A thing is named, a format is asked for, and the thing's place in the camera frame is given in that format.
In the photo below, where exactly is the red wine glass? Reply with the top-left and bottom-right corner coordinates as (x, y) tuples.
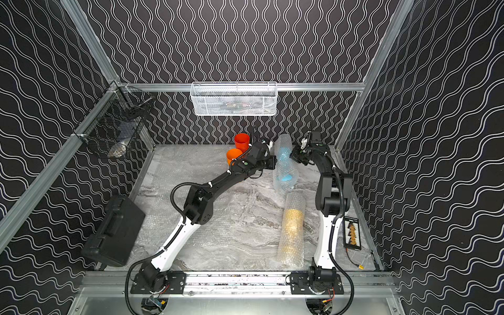
(234, 133), (250, 153)

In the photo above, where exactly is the orange glass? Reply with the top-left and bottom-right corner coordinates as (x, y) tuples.
(226, 148), (243, 165)

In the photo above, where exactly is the yellow glass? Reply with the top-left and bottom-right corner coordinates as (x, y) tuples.
(277, 192), (306, 269)

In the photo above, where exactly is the blue glass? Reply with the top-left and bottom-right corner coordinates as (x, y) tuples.
(276, 171), (299, 186)

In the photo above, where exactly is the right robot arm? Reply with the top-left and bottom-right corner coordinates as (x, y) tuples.
(289, 131), (354, 297)

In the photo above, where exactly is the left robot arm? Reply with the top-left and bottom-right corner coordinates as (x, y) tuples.
(124, 140), (276, 297)

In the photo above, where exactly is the black box with orange parts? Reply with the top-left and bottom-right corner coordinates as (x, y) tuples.
(343, 216), (362, 251)

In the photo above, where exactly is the black plastic case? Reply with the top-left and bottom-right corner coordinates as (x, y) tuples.
(81, 196), (146, 267)

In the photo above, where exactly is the white wire basket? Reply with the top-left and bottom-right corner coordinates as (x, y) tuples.
(190, 81), (278, 116)

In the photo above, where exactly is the yellow connector cable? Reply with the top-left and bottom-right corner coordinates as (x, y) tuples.
(345, 247), (374, 272)

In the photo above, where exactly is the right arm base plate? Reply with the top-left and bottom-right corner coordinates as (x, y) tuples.
(286, 272), (345, 295)

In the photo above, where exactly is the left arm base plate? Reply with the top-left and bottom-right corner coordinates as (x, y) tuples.
(130, 271), (187, 295)

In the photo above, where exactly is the black wire basket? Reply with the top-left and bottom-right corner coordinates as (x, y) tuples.
(77, 85), (154, 160)

